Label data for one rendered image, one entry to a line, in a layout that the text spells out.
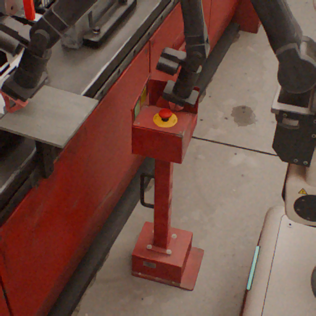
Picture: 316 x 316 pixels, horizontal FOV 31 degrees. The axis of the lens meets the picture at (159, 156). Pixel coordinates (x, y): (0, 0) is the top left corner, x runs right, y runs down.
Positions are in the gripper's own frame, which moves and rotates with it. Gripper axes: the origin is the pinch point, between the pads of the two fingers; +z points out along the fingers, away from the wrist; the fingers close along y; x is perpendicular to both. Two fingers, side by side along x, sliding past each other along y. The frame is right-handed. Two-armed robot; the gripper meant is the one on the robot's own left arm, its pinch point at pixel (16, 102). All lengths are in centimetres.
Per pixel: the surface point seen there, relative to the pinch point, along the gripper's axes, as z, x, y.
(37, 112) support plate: -1.5, 5.6, 0.1
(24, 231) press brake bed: 29.0, 18.5, 11.3
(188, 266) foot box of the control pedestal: 73, 77, -40
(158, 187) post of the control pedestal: 39, 46, -36
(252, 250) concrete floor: 64, 96, -58
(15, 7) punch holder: -11.9, -13.1, -14.5
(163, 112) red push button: 6.2, 31.9, -33.6
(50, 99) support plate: -1.7, 5.8, -5.7
